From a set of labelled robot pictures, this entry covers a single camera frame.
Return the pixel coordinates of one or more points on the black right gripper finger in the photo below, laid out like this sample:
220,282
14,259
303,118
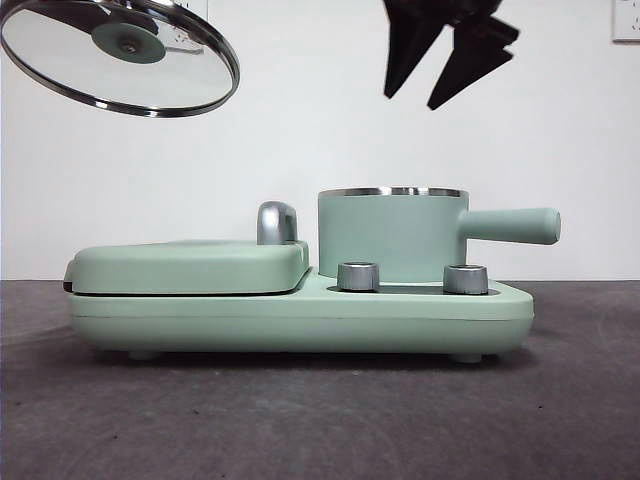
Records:
412,45
475,55

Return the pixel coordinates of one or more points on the glass lid with green knob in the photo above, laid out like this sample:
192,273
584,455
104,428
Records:
125,45

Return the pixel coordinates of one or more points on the silver control knob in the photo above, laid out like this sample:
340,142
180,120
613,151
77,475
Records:
465,279
357,276

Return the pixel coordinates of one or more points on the green breakfast machine base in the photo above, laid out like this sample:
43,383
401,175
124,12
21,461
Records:
300,320

